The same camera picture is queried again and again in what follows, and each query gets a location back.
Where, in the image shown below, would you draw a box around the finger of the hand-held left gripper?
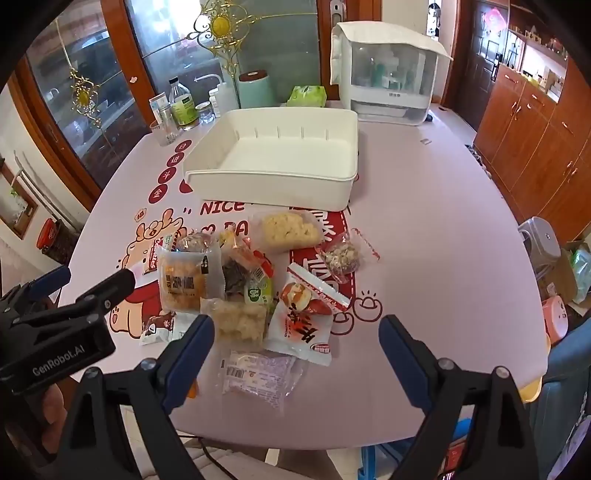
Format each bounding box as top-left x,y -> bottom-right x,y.
18,264 -> 73,305
55,267 -> 137,325

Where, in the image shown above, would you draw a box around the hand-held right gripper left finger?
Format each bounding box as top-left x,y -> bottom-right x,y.
55,314 -> 218,480

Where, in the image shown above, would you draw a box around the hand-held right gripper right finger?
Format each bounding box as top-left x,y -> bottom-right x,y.
379,315 -> 541,480

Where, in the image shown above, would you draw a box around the small white snack packet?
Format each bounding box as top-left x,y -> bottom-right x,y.
139,311 -> 178,347

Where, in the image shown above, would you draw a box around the red cookie packet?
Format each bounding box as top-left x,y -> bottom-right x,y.
139,247 -> 160,278

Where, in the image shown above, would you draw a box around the small rice crisp packet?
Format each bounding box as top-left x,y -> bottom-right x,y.
201,298 -> 271,347

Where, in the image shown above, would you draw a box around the white and purple snack packet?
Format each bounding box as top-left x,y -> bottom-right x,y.
221,348 -> 310,411

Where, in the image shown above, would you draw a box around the orange bread bun packet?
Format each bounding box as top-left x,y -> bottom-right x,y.
154,244 -> 227,315

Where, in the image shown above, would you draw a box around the dark brownie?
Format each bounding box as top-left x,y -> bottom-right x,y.
222,258 -> 252,301

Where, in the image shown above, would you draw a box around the green label snack packet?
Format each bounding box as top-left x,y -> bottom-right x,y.
244,272 -> 274,308

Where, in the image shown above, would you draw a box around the red and white snack packet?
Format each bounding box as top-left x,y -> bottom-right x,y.
264,264 -> 352,367

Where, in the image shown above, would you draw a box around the round oat cake clear wrapper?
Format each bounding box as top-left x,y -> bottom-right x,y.
173,231 -> 218,254

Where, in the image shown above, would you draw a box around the nut cluster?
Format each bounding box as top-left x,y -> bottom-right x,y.
315,228 -> 382,284

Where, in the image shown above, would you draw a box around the orange clear snack packet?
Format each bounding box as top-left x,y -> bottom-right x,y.
228,240 -> 275,280

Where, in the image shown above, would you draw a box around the pale rice crisp cake packet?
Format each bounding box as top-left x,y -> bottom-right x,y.
249,209 -> 326,254

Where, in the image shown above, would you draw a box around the white plastic storage bin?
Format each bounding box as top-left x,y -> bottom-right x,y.
182,107 -> 361,214

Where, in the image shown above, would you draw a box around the person's left hand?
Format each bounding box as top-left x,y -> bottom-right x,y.
25,383 -> 71,445

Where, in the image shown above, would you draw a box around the jar with red lid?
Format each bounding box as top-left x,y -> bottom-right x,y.
36,218 -> 81,266

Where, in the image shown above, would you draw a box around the wooden framed glass door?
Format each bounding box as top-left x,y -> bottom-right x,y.
9,0 -> 158,199
124,0 -> 324,116

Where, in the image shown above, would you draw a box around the pink plastic item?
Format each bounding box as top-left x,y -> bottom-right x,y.
540,295 -> 575,344

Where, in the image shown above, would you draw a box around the blue chair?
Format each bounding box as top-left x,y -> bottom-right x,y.
526,318 -> 591,462

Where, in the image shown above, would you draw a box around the clear glass cup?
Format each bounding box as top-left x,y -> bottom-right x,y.
150,117 -> 180,146

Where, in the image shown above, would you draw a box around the grey plastic container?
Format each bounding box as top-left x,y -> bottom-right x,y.
517,216 -> 561,280

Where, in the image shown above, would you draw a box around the cardboard box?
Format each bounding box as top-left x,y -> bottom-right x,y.
545,244 -> 580,305

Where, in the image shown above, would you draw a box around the small gold door ornament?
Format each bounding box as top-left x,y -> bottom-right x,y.
69,67 -> 105,130

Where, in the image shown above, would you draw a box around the white and blue box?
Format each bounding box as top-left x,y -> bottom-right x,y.
148,92 -> 172,125

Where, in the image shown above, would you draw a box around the green plastic bag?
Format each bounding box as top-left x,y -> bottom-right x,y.
570,247 -> 591,301

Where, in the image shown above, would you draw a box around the clear bottle with green label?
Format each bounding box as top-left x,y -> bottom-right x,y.
167,78 -> 200,129

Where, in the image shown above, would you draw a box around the white squeeze bottle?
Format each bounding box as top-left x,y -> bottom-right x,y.
194,74 -> 238,118

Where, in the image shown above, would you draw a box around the brown wooden cabinets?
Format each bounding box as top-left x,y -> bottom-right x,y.
473,55 -> 591,236

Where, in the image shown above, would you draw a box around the mint canister with brown lid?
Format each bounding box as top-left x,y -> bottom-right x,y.
236,70 -> 278,109

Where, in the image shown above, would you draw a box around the green tissue pack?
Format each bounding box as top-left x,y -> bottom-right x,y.
286,85 -> 328,108

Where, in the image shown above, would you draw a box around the white desktop storage cabinet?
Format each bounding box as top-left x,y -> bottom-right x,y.
330,21 -> 454,126

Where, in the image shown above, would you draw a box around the large gold door ornament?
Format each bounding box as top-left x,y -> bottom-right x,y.
194,0 -> 259,75

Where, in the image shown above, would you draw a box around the dark entrance door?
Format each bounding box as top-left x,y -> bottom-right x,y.
455,0 -> 511,132

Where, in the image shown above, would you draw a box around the red door decoration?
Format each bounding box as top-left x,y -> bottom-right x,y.
482,9 -> 508,35

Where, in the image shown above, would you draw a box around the wooden picture frame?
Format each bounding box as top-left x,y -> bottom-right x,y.
0,157 -> 40,241

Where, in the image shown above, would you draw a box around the black cable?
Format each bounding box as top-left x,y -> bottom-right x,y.
175,434 -> 241,480

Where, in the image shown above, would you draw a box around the open wall shelf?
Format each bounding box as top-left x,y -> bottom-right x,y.
505,9 -> 571,104

